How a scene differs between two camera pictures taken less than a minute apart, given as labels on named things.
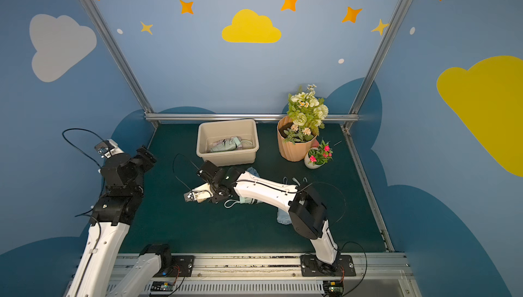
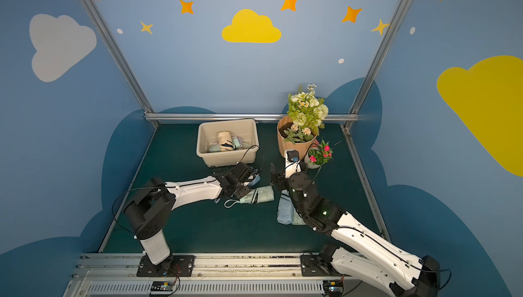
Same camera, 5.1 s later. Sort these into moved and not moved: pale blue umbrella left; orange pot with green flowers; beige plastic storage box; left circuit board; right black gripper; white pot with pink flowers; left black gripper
Moved: right black gripper; left black gripper
Not moved: orange pot with green flowers; left circuit board; pale blue umbrella left; white pot with pink flowers; beige plastic storage box
